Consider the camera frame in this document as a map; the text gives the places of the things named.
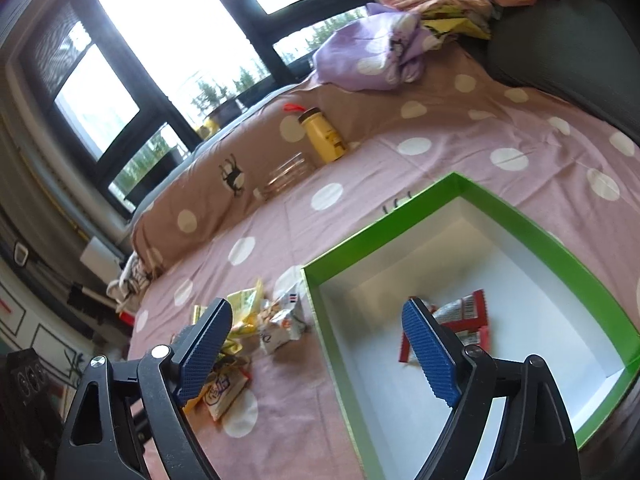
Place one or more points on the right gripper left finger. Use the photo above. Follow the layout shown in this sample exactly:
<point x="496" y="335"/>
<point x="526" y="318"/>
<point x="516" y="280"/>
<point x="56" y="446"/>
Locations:
<point x="101" y="437"/>

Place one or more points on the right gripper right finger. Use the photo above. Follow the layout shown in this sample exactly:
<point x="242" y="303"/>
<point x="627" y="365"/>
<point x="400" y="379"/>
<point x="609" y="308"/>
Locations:
<point x="535" y="438"/>

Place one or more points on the white blue cracker bag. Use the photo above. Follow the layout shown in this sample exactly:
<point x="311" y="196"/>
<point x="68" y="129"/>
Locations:
<point x="222" y="386"/>

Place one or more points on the yellow green corn snack bag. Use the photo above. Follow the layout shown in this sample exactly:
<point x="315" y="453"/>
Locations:
<point x="246" y="305"/>

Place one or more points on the white Diovo snack bag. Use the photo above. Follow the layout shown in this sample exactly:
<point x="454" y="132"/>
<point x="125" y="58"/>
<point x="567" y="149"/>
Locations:
<point x="281" y="322"/>

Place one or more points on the red box at bedside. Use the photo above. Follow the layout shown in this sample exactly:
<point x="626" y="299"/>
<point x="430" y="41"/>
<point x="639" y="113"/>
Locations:
<point x="126" y="318"/>

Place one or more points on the white black crumpled cloth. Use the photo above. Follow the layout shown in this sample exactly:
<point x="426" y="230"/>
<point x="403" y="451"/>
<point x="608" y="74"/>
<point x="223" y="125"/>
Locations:
<point x="128" y="289"/>

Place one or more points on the green cardboard box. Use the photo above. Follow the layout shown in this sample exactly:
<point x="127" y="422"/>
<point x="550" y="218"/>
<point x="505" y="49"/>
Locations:
<point x="499" y="278"/>

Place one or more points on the pink polka dot sheet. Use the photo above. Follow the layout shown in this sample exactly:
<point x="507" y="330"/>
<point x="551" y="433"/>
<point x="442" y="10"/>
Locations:
<point x="361" y="200"/>

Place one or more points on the brown polka dot bolster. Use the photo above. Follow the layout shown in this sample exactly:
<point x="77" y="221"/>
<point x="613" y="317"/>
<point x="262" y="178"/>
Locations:
<point x="223" y="182"/>

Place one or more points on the clear plastic water bottle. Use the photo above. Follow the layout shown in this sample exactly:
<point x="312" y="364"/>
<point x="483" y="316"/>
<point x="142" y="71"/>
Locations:
<point x="287" y="175"/>

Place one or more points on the black framed window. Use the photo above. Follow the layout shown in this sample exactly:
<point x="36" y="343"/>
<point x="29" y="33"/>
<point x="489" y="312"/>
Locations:
<point x="127" y="86"/>

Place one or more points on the grey sofa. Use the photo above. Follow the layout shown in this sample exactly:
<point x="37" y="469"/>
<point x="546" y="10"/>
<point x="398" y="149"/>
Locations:
<point x="578" y="50"/>

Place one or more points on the purple folded cloth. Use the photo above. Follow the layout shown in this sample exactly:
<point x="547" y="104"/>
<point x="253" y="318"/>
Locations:
<point x="380" y="51"/>

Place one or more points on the yellow patterned cloth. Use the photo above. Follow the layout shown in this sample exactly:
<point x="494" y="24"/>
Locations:
<point x="449" y="22"/>

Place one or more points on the black camera unit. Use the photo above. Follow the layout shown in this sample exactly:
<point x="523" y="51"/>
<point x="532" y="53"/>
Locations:
<point x="28" y="379"/>

